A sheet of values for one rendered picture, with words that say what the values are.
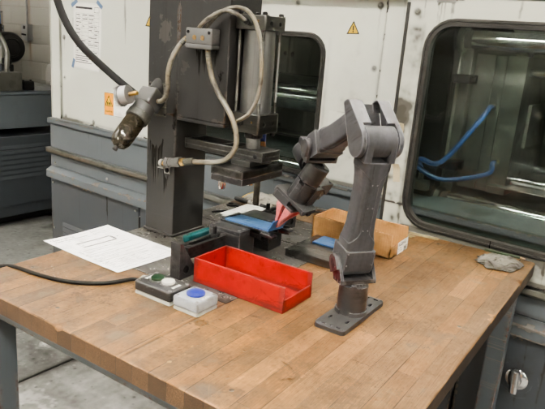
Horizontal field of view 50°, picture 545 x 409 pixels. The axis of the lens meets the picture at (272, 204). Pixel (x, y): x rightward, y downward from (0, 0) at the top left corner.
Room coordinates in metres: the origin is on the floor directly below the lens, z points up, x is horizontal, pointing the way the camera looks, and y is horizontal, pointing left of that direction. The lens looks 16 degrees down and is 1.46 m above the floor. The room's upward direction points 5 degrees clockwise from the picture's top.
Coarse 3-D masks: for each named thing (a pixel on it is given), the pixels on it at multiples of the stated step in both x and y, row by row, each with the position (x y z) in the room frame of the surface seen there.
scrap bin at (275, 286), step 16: (208, 256) 1.31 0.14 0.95; (224, 256) 1.36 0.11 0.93; (240, 256) 1.35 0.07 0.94; (256, 256) 1.32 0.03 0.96; (208, 272) 1.25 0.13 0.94; (224, 272) 1.23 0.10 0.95; (240, 272) 1.34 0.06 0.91; (256, 272) 1.32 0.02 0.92; (272, 272) 1.29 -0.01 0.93; (288, 272) 1.27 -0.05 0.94; (304, 272) 1.25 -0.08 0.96; (224, 288) 1.23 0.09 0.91; (240, 288) 1.20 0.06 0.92; (256, 288) 1.18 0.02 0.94; (272, 288) 1.16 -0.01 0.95; (288, 288) 1.27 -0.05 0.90; (304, 288) 1.22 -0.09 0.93; (272, 304) 1.15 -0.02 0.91; (288, 304) 1.16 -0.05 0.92
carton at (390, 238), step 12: (324, 216) 1.71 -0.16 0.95; (336, 216) 1.75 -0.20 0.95; (312, 228) 1.66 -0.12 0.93; (324, 228) 1.64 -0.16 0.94; (336, 228) 1.62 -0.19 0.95; (384, 228) 1.66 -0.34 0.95; (396, 228) 1.64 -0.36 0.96; (408, 228) 1.63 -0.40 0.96; (384, 240) 1.54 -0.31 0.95; (396, 240) 1.64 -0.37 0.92; (384, 252) 1.54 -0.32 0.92; (396, 252) 1.57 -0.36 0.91
